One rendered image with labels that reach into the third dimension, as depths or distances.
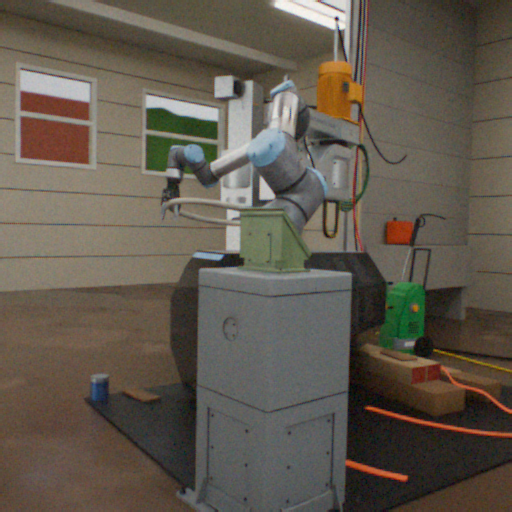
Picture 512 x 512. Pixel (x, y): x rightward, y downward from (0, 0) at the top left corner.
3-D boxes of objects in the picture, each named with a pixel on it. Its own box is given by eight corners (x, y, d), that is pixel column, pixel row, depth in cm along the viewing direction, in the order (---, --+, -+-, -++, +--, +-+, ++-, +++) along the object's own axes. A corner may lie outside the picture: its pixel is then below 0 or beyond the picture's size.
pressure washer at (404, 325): (408, 348, 475) (412, 247, 470) (434, 357, 442) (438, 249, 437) (373, 350, 463) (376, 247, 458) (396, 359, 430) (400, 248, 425)
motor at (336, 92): (324, 128, 405) (326, 73, 402) (364, 125, 387) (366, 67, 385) (306, 121, 381) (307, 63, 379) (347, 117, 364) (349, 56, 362)
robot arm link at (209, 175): (321, 122, 257) (208, 182, 287) (307, 100, 251) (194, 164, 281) (319, 133, 248) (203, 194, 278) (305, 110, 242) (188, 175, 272)
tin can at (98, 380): (108, 400, 309) (109, 377, 309) (90, 401, 307) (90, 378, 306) (109, 395, 319) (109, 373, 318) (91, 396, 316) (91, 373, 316)
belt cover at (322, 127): (327, 151, 407) (328, 129, 406) (359, 149, 393) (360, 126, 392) (255, 131, 327) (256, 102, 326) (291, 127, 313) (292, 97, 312)
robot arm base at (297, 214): (307, 249, 194) (321, 230, 199) (280, 209, 185) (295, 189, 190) (271, 249, 208) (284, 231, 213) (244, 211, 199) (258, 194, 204)
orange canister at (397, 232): (380, 246, 620) (381, 217, 618) (406, 246, 652) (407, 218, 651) (396, 247, 603) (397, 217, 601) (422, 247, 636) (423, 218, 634)
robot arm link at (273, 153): (304, 178, 192) (312, 100, 252) (277, 138, 184) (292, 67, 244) (267, 197, 198) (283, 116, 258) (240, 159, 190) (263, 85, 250)
